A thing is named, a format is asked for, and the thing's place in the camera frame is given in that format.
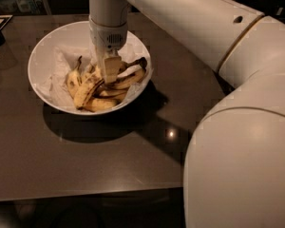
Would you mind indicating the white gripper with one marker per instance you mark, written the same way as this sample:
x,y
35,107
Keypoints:
x,y
106,37

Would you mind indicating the large top banana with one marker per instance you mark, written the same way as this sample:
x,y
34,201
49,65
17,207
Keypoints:
x,y
95,86

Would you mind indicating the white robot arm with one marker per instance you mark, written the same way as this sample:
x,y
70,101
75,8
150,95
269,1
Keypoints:
x,y
234,171

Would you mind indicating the middle banana with stem up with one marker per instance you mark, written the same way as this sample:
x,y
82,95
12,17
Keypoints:
x,y
90,70

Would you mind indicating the right banana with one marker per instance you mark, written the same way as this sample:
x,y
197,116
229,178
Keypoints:
x,y
129,80

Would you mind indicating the small left banana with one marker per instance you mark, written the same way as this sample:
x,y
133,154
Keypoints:
x,y
73,80

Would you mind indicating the bottom banana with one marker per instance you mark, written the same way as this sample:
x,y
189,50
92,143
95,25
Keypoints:
x,y
100,104

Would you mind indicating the white bowl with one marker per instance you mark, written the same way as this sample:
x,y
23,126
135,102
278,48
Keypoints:
x,y
43,51

